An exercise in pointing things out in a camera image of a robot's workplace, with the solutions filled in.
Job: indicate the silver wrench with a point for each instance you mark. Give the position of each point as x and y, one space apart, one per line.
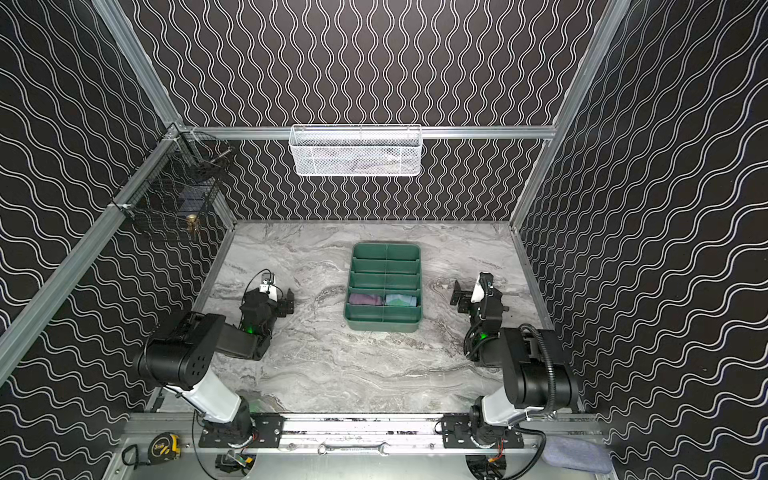
380 449

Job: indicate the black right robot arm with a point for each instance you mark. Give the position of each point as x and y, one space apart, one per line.
536 380

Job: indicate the yellow tape measure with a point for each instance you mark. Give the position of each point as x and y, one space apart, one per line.
163 448

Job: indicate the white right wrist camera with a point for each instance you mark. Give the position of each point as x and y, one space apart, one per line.
483 287

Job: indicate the grey cloth pad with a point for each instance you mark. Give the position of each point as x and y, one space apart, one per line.
576 454

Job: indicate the green divided plastic tray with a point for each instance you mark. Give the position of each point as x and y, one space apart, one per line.
384 268

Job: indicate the purple striped sock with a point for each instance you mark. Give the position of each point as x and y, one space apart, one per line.
362 299

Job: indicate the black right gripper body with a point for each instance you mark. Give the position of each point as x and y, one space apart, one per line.
482 301

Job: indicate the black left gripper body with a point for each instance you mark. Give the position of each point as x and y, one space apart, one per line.
279 303

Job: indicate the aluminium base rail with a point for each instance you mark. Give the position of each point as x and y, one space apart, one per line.
406 434

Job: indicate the black wire wall basket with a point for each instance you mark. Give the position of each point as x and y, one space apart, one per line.
176 203

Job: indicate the white mesh wall basket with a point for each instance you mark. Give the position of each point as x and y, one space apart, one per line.
356 150

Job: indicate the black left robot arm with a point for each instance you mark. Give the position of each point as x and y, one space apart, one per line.
178 358

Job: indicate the blue orange striped sock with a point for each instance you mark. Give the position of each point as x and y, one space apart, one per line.
401 300

